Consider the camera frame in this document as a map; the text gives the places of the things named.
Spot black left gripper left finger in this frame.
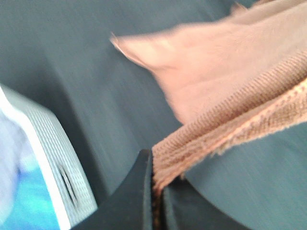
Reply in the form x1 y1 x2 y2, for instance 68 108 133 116
73 149 153 230

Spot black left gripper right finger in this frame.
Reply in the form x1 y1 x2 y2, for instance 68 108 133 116
162 179 248 230

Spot brown microfibre towel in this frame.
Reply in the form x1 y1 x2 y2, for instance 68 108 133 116
109 0 307 192

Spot grey perforated laundry basket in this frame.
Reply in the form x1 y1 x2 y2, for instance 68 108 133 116
0 85 97 230

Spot blue white cloth in basket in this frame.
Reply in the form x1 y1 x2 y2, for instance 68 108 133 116
0 101 59 230

